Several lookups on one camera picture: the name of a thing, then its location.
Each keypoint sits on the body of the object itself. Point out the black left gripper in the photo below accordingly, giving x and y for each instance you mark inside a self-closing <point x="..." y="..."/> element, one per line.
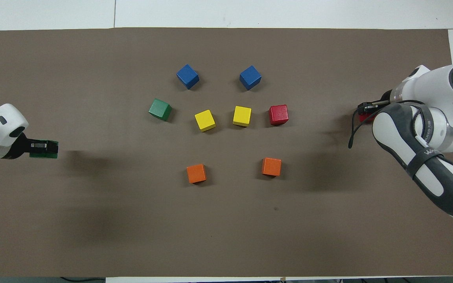
<point x="18" y="147"/>

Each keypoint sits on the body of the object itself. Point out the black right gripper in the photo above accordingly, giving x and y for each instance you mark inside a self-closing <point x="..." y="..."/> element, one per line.
<point x="385" y="98"/>

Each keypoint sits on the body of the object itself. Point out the green wooden cube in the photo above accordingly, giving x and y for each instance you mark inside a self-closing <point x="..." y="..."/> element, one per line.
<point x="159" y="109"/>
<point x="41" y="155"/>

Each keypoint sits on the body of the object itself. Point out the red wooden cube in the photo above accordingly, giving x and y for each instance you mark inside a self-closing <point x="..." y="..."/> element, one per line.
<point x="366" y="118"/>
<point x="278" y="114"/>

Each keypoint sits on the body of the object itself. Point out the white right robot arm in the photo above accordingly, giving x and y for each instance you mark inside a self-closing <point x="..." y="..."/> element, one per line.
<point x="439" y="102"/>

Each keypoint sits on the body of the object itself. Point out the brown table mat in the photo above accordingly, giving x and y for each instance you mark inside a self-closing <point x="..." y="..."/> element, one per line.
<point x="132" y="220"/>

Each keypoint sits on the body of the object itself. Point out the orange wooden cube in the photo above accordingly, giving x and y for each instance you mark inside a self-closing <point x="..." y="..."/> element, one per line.
<point x="271" y="166"/>
<point x="196" y="173"/>

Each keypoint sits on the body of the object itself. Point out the blue wooden cube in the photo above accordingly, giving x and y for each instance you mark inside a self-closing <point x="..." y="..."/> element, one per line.
<point x="250" y="76"/>
<point x="187" y="75"/>

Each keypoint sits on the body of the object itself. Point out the yellow wooden cube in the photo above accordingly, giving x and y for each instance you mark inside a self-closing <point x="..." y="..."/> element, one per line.
<point x="205" y="119"/>
<point x="242" y="115"/>

